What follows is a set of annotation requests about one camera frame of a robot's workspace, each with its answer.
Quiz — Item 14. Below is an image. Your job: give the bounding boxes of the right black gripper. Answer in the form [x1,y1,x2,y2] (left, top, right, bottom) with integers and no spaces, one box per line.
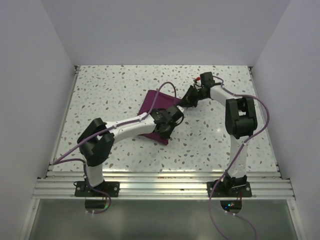
[177,85,208,108]

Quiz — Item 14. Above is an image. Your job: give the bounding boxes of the purple cloth drape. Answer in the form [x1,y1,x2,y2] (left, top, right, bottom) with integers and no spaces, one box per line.
[138,90,181,146]

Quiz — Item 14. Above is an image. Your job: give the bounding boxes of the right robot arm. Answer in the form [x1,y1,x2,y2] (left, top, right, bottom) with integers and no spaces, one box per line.
[178,72,258,197]

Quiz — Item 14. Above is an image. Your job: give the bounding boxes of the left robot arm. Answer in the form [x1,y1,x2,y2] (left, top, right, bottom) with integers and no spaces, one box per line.
[77,105,184,197]

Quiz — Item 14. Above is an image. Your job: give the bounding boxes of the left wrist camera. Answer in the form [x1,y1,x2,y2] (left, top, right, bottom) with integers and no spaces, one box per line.
[177,106,185,113]

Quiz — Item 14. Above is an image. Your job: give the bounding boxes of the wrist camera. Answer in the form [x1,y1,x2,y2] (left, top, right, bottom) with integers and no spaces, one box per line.
[177,106,185,113]
[193,76,202,89]

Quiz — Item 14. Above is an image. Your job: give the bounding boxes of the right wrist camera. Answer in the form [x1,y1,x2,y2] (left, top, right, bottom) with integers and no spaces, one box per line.
[193,76,202,89]

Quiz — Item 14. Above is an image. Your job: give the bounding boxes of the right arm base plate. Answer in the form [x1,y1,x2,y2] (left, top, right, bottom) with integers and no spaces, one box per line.
[206,177,253,198]

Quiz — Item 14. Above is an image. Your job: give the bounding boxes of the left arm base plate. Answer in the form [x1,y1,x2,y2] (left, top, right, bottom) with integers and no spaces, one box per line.
[73,181,120,198]

